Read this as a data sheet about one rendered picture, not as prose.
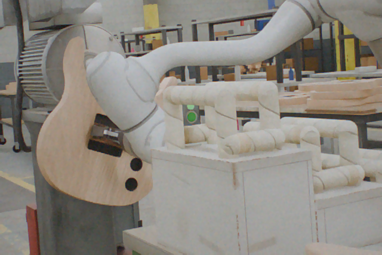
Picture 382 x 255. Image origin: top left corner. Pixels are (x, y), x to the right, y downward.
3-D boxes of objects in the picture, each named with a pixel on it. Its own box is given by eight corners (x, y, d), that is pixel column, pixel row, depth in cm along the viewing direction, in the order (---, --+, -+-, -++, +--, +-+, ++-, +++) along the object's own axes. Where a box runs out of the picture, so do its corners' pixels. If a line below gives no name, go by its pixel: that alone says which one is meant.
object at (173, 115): (163, 149, 127) (159, 95, 126) (179, 147, 129) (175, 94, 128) (172, 150, 124) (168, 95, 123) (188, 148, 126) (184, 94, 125)
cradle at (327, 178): (303, 190, 120) (302, 171, 120) (355, 180, 126) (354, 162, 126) (317, 193, 117) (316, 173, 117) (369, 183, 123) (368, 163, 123)
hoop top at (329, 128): (275, 134, 139) (274, 117, 139) (288, 132, 141) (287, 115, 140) (348, 141, 122) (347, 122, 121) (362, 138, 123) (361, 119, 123)
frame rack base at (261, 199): (154, 244, 131) (147, 148, 129) (224, 228, 138) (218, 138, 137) (242, 278, 107) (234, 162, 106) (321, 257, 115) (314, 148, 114)
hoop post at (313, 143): (299, 192, 121) (295, 136, 120) (314, 189, 123) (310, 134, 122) (312, 194, 118) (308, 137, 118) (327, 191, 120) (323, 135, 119)
